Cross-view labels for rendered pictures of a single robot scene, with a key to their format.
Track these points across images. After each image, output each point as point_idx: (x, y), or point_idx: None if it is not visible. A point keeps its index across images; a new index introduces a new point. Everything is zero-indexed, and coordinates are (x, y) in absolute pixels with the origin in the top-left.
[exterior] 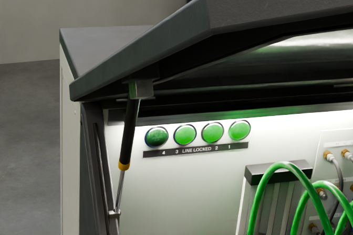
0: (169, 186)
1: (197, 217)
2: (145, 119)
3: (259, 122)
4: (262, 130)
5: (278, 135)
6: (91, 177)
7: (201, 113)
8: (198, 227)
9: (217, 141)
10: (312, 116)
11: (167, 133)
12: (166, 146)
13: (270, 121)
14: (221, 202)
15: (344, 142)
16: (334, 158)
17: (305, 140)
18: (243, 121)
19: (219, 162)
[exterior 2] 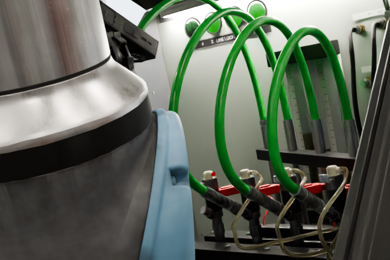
0: (216, 79)
1: (248, 115)
2: (169, 7)
3: (274, 0)
4: (280, 9)
5: (298, 13)
6: None
7: None
8: (252, 126)
9: (242, 28)
10: None
11: (198, 23)
12: (203, 37)
13: None
14: (265, 97)
15: (379, 10)
16: (354, 26)
17: (331, 15)
18: (256, 1)
19: (250, 51)
